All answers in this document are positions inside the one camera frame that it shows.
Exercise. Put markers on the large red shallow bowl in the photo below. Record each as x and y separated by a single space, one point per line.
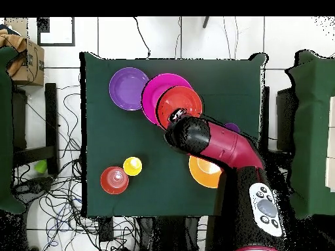
183 99

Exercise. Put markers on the yellow cup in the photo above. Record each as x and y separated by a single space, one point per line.
132 167

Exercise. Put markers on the large pink bowl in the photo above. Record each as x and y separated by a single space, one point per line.
154 91

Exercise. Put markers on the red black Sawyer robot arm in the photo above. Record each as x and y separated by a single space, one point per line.
230 149

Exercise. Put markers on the dark green tablecloth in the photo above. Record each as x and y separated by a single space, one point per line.
130 143

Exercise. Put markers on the large orange bowl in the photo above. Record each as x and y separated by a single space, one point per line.
204 177

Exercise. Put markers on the large purple shallow bowl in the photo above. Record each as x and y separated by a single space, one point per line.
128 89

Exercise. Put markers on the purple cup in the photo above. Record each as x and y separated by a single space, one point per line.
232 127

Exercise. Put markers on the small red bowl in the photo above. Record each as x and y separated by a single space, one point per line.
114 180

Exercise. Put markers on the black metal stand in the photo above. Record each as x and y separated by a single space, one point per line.
51 117

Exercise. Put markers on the small green floor cup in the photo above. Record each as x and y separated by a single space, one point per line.
41 166

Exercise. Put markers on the black floor base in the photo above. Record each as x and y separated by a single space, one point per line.
34 187

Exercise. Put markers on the green cloth side table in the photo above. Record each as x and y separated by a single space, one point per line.
311 130
5 130

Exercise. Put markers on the cardboard box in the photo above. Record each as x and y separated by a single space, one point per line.
32 65

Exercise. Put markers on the black square floor frame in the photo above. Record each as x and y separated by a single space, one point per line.
73 31

